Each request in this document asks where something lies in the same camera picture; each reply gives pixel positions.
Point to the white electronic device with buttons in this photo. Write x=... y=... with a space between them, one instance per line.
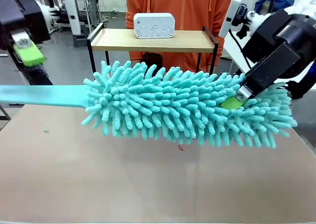
x=154 y=25

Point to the person in orange hoodie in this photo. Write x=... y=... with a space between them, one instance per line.
x=187 y=7

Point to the wooden shelf black frame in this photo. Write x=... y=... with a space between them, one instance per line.
x=153 y=41

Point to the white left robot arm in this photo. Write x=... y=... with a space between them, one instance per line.
x=47 y=10

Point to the small red scrap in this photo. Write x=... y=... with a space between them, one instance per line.
x=181 y=148

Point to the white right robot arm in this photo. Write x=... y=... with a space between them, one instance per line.
x=306 y=2

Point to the teal microfiber duster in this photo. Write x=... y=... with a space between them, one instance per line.
x=160 y=105

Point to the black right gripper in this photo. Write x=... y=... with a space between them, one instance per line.
x=296 y=31

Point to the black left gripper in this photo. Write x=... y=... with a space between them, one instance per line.
x=14 y=14

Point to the black round container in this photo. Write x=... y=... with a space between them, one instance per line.
x=153 y=58

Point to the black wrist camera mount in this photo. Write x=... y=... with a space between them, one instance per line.
x=243 y=14

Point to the white flat mounting plate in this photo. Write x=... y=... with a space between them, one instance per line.
x=232 y=11

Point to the blue bag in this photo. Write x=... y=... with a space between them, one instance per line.
x=265 y=3

